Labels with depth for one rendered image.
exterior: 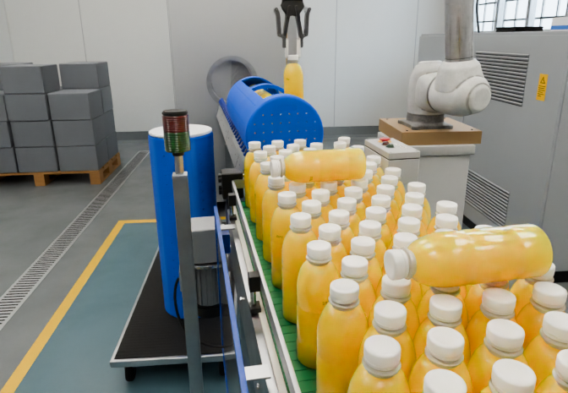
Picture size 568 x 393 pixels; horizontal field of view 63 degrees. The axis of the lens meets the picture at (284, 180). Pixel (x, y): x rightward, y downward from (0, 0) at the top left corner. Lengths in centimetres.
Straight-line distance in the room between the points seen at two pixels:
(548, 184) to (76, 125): 409
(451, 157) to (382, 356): 157
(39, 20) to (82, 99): 247
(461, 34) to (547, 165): 129
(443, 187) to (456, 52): 56
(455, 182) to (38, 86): 406
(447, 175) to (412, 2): 524
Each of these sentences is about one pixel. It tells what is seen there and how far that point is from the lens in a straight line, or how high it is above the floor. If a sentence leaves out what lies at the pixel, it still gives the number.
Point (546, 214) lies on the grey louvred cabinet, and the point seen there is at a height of 45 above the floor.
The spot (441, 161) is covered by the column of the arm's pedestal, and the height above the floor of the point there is 93.
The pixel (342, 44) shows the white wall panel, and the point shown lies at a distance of 685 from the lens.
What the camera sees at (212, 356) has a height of 15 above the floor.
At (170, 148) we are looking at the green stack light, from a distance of 116.
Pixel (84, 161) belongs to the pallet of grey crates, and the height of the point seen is 24.
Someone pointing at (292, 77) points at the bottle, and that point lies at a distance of 171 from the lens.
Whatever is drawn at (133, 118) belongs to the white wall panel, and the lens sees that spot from 699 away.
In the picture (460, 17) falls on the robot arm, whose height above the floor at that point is 149.
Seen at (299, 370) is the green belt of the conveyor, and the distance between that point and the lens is 83.
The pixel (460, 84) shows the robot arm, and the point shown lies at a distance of 184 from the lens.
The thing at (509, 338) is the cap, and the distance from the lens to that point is 59.
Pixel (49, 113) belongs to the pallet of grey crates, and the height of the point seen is 73.
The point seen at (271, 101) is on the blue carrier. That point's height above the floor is 121.
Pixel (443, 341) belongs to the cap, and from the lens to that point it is 56.
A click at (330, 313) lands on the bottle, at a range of 64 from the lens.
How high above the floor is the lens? 143
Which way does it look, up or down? 17 degrees down
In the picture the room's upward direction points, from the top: 1 degrees counter-clockwise
